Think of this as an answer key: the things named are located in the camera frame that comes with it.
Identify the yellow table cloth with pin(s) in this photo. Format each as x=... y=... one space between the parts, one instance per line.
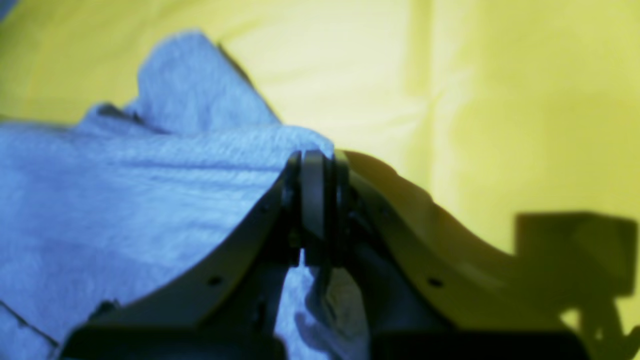
x=519 y=117

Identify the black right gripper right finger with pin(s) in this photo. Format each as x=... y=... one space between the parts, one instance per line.
x=391 y=237

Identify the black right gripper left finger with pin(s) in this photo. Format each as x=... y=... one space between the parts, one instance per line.
x=225 y=307

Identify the grey t-shirt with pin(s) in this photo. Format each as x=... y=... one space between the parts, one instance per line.
x=121 y=203

